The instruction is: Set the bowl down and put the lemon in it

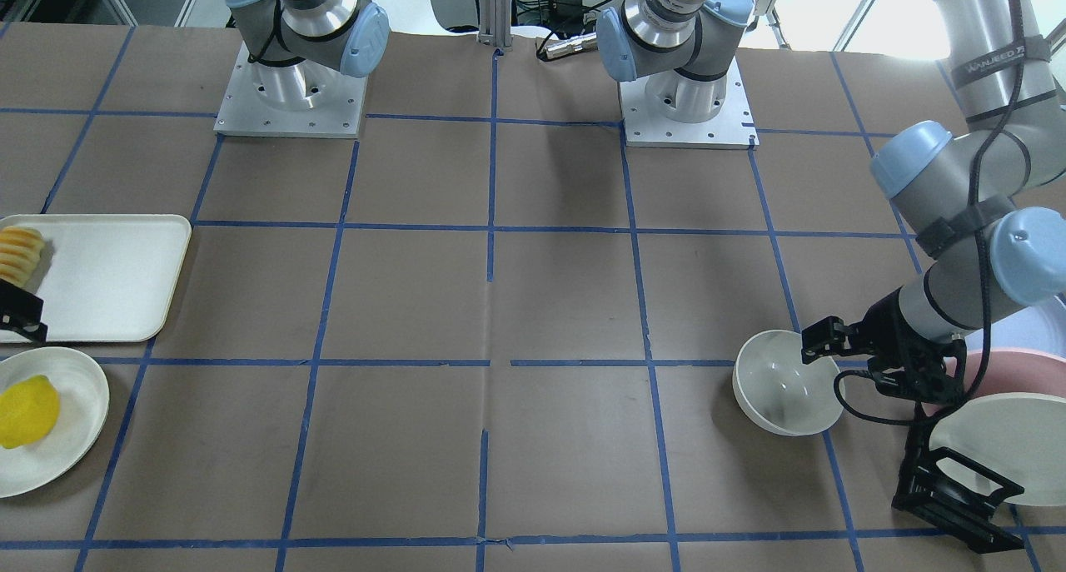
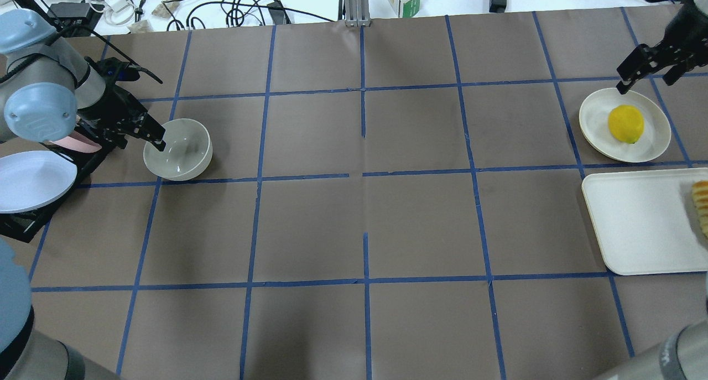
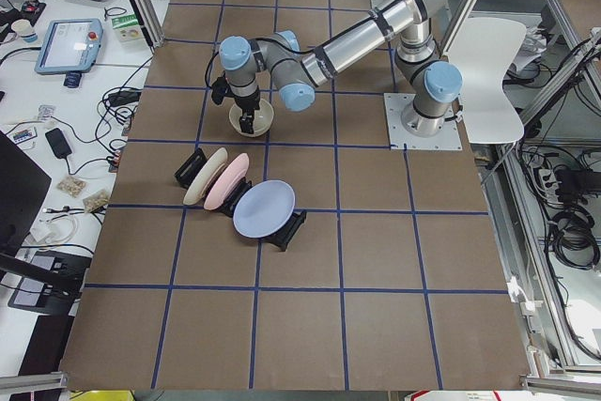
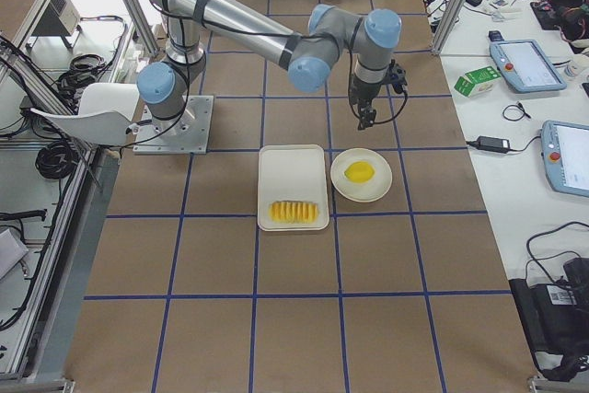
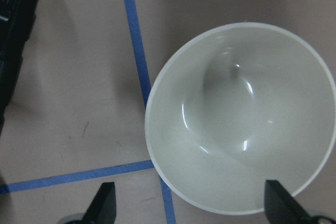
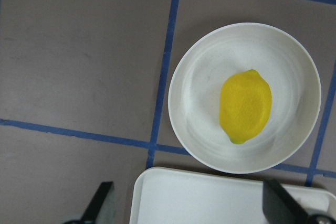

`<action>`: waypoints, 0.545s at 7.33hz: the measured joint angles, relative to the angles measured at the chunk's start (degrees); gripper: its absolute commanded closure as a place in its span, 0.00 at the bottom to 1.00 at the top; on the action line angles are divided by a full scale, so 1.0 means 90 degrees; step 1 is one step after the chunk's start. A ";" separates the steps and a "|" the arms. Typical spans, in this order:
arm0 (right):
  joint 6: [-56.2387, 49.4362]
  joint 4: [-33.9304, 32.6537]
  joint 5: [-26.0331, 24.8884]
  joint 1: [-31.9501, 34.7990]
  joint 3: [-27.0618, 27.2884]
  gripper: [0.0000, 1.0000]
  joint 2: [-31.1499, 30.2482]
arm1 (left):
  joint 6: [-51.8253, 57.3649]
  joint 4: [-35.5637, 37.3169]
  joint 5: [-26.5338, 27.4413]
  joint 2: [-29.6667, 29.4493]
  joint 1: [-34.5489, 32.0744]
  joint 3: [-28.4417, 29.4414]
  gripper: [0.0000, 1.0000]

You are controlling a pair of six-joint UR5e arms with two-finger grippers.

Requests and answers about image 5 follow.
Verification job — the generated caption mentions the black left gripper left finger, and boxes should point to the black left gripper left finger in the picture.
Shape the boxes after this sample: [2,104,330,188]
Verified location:
[81,182,116,223]

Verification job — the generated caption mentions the white ceramic bowl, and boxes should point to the white ceramic bowl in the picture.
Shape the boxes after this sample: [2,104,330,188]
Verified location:
[145,23,335,215]

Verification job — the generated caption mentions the black dish rack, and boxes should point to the black dish rack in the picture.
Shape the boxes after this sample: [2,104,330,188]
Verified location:
[1,0,39,128]

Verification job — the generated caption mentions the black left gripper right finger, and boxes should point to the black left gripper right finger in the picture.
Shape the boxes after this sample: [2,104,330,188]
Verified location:
[264,180,327,224]

